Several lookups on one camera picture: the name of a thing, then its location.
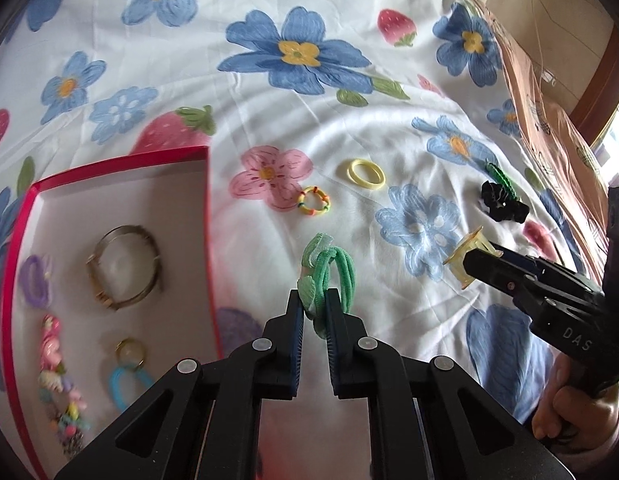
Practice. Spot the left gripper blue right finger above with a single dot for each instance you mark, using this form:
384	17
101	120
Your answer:
349	379

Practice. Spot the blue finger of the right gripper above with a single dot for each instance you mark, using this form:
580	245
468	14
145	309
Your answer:
511	261
518	285

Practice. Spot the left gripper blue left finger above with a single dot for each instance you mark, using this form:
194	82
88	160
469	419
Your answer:
282	364

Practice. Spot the gold wrist watch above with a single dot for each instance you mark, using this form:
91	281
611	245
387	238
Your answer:
125	267

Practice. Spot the pink heart hair clip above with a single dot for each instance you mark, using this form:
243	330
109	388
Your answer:
51	360

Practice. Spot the red jewelry box tray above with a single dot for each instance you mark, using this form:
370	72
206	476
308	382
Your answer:
61	220

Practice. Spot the person's right hand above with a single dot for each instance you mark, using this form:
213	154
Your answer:
593	419

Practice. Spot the black scrunchie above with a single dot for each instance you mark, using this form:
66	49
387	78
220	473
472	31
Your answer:
501	204

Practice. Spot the green hair clip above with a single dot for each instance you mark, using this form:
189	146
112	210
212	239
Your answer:
494	171

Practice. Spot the pink cartoon blanket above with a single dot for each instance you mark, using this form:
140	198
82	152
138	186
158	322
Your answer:
559	154

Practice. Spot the floral white bed sheet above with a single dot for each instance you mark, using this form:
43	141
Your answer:
367	122

